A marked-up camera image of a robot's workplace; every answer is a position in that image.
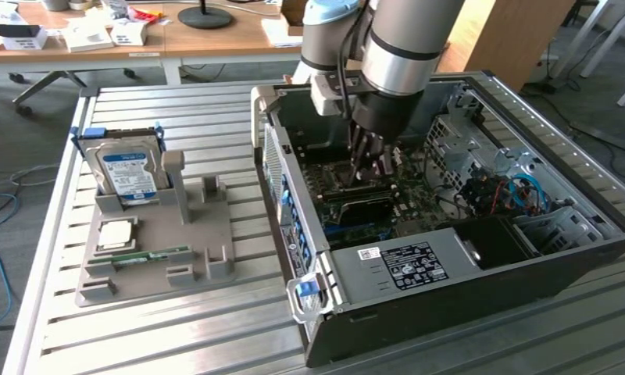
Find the green RAM stick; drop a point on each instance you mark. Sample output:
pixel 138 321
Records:
pixel 146 256

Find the white papers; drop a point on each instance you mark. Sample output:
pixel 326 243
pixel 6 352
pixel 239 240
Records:
pixel 0 13

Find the long black heatsink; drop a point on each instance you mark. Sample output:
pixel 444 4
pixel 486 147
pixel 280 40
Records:
pixel 359 194

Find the black and white box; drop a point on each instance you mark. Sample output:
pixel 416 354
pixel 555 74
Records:
pixel 23 41

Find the grey parts rack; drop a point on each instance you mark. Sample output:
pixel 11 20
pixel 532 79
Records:
pixel 156 234

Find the wooden desk white frame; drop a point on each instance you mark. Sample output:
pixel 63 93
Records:
pixel 214 43

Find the metal drive cage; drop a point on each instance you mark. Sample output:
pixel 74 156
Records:
pixel 464 160

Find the open black PC case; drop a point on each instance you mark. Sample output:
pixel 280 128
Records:
pixel 448 320

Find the grey cup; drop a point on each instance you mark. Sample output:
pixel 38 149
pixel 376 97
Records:
pixel 58 4

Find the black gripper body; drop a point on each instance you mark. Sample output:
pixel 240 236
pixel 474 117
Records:
pixel 386 113

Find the CPU socket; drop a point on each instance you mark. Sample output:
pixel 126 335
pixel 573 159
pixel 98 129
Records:
pixel 339 176

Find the grey power supply unit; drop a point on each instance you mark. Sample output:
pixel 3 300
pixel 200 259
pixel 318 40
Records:
pixel 359 269

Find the blue expansion slot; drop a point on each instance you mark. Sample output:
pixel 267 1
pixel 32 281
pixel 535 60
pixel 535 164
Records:
pixel 344 230

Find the white paper stack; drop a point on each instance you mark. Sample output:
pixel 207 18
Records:
pixel 282 33

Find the white frame table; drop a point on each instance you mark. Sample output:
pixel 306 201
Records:
pixel 606 41

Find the flat white box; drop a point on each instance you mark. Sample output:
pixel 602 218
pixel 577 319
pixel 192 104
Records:
pixel 88 39

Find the silver CPU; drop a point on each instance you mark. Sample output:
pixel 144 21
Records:
pixel 115 235

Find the tape roll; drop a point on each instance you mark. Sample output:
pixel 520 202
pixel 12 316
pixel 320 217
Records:
pixel 80 4

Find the red plastic item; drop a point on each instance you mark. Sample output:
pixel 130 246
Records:
pixel 147 15

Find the white printed box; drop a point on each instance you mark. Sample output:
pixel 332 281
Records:
pixel 127 35

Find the green Dell motherboard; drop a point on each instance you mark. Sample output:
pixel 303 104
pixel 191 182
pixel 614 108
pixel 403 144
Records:
pixel 416 195

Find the grey disk bay trays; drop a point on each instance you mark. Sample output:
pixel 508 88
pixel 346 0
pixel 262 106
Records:
pixel 563 230

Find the hard disk with blue caddy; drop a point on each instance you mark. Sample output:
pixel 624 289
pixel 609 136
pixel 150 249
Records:
pixel 127 172

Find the clear plastic bag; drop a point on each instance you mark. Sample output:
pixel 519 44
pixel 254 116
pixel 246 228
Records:
pixel 115 8

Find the metal socket cover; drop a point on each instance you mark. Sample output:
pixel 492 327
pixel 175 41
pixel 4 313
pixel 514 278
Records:
pixel 390 164

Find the black round lamp base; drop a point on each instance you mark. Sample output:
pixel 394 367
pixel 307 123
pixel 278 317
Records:
pixel 206 18

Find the wooden cabinet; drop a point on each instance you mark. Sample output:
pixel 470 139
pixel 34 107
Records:
pixel 522 39

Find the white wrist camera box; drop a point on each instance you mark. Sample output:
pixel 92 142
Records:
pixel 326 97

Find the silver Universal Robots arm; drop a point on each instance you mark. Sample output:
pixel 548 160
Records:
pixel 402 51

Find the Nvidia graphics card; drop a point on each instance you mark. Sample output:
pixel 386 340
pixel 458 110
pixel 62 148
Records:
pixel 367 213

